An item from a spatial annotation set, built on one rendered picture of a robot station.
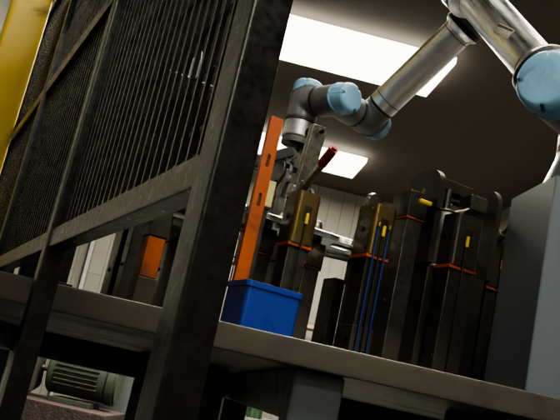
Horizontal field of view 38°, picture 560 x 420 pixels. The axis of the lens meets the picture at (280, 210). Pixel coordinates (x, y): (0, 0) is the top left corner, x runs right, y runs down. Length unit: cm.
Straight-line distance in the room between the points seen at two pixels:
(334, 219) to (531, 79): 714
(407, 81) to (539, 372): 81
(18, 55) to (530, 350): 150
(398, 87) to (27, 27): 100
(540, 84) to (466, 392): 59
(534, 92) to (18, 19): 137
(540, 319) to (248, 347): 54
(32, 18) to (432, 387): 152
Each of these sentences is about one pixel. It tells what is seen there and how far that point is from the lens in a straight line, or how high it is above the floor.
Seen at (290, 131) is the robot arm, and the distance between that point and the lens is 199.
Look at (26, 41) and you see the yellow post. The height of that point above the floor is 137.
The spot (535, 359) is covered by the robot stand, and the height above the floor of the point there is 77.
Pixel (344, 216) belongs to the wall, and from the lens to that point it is 868.
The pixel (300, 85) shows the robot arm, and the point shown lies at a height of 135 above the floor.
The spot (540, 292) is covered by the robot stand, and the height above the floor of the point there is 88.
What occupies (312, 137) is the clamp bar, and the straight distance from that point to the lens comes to 184.
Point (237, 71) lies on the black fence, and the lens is 57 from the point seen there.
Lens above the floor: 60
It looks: 13 degrees up
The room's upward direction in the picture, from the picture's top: 12 degrees clockwise
